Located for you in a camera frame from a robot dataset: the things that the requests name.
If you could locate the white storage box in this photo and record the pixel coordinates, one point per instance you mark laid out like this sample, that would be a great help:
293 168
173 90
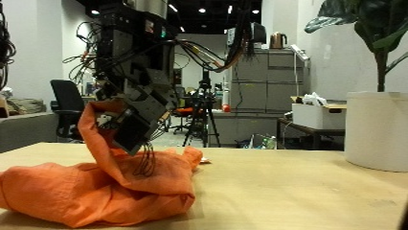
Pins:
310 116

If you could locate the grey metal filing cabinet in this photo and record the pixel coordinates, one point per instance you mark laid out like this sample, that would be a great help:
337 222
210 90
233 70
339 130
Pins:
263 96

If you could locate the white power strip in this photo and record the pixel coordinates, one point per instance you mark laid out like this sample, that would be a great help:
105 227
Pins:
299 52

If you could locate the grey box monitor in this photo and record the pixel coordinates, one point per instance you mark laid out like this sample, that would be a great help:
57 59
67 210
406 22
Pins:
259 33

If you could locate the brown cushion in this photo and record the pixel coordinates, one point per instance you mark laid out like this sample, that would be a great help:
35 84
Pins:
26 105

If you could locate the black office chair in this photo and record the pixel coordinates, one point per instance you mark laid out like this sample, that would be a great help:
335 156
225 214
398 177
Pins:
68 96

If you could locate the bag of bottles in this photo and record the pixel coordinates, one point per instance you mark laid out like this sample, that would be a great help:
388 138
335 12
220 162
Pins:
266 142

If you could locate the orange button shirt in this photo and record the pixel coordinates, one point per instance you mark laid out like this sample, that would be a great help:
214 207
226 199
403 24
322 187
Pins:
85 191

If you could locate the copper kettle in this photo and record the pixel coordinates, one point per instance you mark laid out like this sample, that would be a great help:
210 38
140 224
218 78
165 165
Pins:
278 41

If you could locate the white plastic bag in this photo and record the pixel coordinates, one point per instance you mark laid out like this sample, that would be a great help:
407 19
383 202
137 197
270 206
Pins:
314 99

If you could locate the green leafy plant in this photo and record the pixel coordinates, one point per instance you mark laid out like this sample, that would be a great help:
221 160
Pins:
380 70

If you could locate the grey low counter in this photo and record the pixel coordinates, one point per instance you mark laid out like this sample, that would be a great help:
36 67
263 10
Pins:
246 126

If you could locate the white round plant pot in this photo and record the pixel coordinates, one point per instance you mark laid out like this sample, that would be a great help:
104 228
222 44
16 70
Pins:
376 131

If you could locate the orange office chair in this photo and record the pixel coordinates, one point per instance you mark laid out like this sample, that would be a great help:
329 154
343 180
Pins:
184 111

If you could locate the red ball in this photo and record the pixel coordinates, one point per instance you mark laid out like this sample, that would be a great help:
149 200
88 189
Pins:
226 108

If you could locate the black camera tripod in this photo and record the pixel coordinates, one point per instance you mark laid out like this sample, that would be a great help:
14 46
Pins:
205 105

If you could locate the dark side table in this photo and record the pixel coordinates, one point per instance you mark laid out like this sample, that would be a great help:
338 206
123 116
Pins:
314 131

